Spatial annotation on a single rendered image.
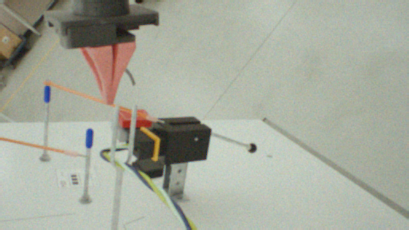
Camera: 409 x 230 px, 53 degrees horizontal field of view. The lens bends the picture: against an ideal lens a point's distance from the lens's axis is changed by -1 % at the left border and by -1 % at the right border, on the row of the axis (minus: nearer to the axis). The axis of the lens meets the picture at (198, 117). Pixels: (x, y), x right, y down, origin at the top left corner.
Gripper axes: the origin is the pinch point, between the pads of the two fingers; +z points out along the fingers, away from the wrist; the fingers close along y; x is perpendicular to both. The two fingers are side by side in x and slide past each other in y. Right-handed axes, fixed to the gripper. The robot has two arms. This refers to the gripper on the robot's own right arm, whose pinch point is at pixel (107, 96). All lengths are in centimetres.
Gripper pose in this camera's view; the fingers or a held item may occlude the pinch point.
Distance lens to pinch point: 46.8
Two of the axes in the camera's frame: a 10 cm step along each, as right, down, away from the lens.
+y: 8.5, -2.0, 4.8
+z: -0.1, 9.1, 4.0
